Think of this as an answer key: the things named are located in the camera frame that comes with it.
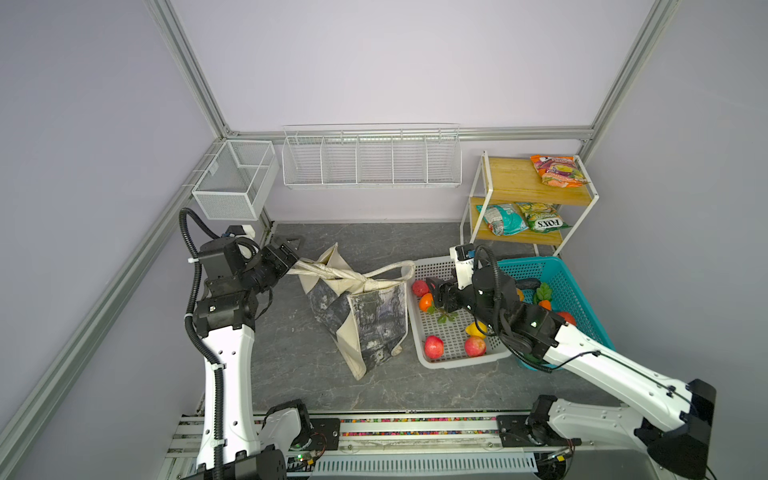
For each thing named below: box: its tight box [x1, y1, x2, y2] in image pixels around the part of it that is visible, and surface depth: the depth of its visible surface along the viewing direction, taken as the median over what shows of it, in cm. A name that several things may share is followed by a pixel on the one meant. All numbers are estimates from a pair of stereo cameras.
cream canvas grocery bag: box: [286, 243, 415, 381], surface depth 78 cm
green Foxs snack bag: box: [516, 202, 573, 233], surface depth 98 cm
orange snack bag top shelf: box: [530, 155, 588, 188], surface depth 85 cm
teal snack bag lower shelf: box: [476, 204, 529, 236], surface depth 98 cm
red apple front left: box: [424, 335, 445, 359], surface depth 84 cm
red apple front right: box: [464, 335, 487, 357], surface depth 84 cm
